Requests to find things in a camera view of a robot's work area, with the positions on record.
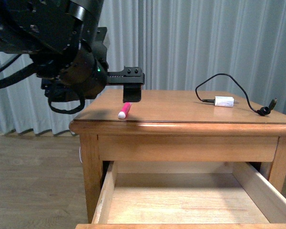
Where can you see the wooden drawer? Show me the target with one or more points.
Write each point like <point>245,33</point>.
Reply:
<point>186,195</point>

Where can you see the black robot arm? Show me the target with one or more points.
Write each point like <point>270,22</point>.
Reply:
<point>66,44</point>

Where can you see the pink marker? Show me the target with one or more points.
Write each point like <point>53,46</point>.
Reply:
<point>124,110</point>

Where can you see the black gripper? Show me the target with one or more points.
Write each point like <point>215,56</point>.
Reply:
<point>86,75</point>

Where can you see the white charger adapter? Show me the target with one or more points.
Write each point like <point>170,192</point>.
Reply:
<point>225,101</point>

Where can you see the wooden nightstand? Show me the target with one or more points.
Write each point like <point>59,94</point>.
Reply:
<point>173,126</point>

